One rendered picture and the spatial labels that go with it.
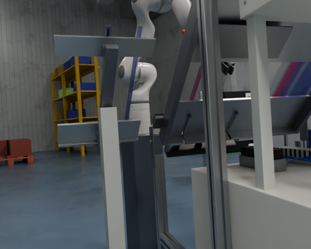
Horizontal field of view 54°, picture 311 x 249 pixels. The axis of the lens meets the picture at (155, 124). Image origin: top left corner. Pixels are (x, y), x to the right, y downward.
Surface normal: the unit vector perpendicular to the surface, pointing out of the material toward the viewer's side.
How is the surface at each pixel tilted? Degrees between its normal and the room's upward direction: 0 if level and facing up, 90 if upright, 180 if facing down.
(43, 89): 90
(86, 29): 90
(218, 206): 90
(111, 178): 90
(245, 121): 134
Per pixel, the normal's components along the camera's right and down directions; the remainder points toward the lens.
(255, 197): -0.95, 0.07
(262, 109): 0.30, 0.00
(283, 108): 0.26, 0.69
